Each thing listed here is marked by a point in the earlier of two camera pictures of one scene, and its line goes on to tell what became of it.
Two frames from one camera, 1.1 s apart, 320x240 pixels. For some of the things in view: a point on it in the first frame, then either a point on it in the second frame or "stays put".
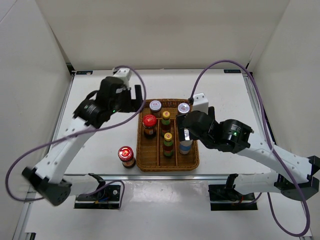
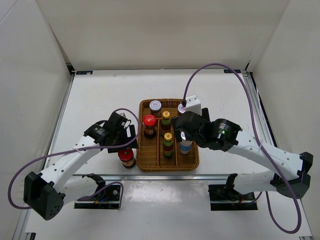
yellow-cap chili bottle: [165, 123] stays put
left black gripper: [133, 105] → [127, 139]
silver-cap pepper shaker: [185, 145] stays put
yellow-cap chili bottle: [168, 144] stays put
